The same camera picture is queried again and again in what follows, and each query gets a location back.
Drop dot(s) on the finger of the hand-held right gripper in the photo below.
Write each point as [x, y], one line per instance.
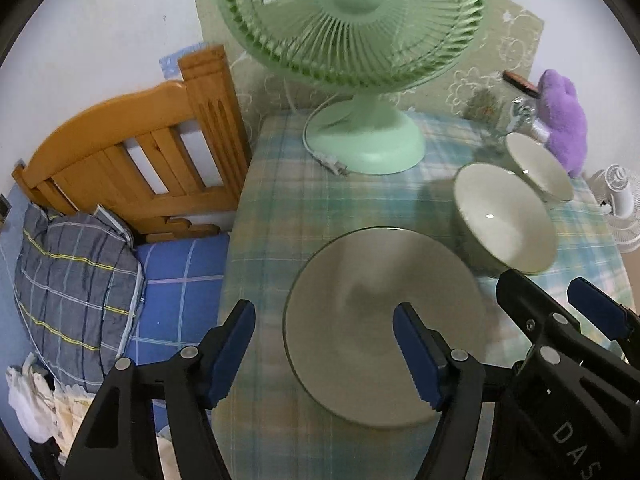
[597, 307]
[525, 305]

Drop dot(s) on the large beige plate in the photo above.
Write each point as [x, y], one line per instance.
[350, 300]

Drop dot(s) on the wooden bed headboard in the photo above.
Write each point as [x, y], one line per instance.
[140, 130]

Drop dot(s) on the green printed board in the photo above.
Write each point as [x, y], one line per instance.
[510, 35]

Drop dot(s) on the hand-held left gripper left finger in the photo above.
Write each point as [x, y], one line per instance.
[230, 355]

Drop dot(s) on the wall socket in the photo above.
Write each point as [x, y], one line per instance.
[4, 207]

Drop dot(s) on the pile of white clothes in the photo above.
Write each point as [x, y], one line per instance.
[45, 405]

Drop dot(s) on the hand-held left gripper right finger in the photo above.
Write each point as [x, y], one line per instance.
[417, 360]

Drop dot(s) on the glass jar brown lid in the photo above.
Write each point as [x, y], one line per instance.
[482, 105]

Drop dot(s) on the grey plaid pillow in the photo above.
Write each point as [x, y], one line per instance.
[75, 285]

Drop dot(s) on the green desk fan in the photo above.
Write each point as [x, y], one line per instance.
[360, 35]

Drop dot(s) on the purple plush toy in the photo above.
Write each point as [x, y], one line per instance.
[565, 115]

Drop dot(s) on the small white container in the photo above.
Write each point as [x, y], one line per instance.
[530, 122]

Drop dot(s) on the dark cloth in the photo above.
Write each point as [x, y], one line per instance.
[47, 457]

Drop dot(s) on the blue patterned wall sticker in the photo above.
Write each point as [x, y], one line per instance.
[172, 62]

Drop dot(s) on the plaid tablecloth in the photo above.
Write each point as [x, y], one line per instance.
[280, 200]

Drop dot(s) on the white standing fan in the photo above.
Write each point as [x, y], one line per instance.
[620, 205]

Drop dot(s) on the cream floral ceramic bowl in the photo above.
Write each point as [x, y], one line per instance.
[537, 165]
[500, 220]

